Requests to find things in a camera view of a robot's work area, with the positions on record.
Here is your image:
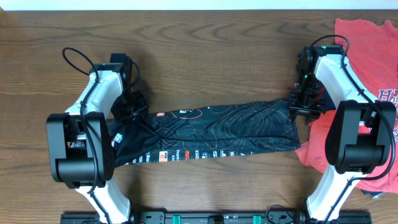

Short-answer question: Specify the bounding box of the black patterned sports jersey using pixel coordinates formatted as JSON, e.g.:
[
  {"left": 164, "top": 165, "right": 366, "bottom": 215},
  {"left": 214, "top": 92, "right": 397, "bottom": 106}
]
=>
[{"left": 107, "top": 100, "right": 301, "bottom": 167}]

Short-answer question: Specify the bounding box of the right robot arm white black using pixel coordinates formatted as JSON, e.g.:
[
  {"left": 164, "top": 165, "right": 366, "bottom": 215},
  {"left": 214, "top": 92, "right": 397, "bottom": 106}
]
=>
[{"left": 289, "top": 44, "right": 396, "bottom": 223}]

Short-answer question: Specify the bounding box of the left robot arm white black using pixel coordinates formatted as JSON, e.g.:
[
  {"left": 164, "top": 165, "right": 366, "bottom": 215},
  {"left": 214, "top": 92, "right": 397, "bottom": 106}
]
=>
[{"left": 46, "top": 62, "right": 148, "bottom": 223}]

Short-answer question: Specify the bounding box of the navy blue garment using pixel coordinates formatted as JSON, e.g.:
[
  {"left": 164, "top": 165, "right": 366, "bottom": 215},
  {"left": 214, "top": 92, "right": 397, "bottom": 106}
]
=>
[{"left": 306, "top": 45, "right": 345, "bottom": 125}]

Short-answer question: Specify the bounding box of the red printed t-shirt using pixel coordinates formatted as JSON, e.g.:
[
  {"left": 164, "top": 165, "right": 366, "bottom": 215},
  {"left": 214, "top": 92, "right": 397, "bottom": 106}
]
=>
[{"left": 294, "top": 18, "right": 398, "bottom": 194}]

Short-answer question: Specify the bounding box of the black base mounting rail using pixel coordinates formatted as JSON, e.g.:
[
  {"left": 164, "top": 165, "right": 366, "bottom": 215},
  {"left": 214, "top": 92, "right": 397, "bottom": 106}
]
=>
[{"left": 60, "top": 208, "right": 373, "bottom": 224}]

